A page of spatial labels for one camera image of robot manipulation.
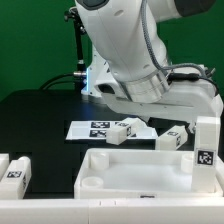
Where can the white desk top tray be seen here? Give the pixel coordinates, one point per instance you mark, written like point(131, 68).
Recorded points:
point(135, 173)

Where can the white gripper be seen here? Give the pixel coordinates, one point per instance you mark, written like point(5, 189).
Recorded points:
point(153, 97)

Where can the white marker base plate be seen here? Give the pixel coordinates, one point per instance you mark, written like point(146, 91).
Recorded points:
point(96, 130)

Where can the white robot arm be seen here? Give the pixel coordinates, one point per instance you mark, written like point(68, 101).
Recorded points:
point(124, 33)

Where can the white block far left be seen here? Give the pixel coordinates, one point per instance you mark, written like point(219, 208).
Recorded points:
point(4, 163)

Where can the white front wall bar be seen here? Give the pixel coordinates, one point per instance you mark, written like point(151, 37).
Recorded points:
point(113, 211)

